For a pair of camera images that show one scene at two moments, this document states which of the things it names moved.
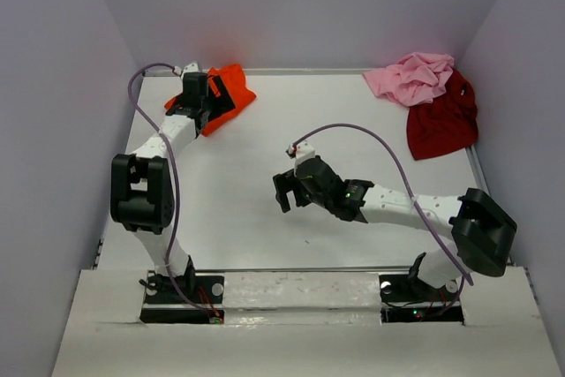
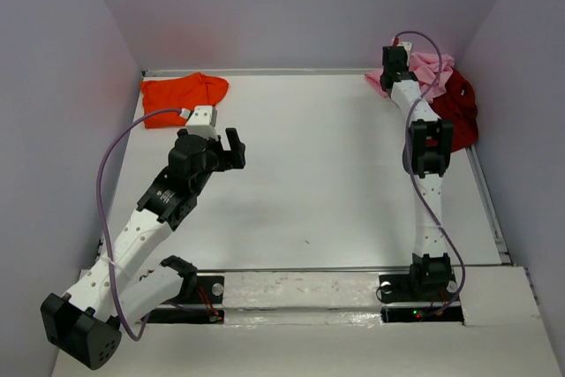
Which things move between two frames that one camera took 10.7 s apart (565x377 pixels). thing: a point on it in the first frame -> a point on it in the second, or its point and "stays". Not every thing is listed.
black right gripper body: [304, 197] -> [406, 65]
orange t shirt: [234, 79] -> [182, 93]
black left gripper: [222, 103] -> [228, 160]
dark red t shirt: [449, 124] stays
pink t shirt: [417, 79] stays
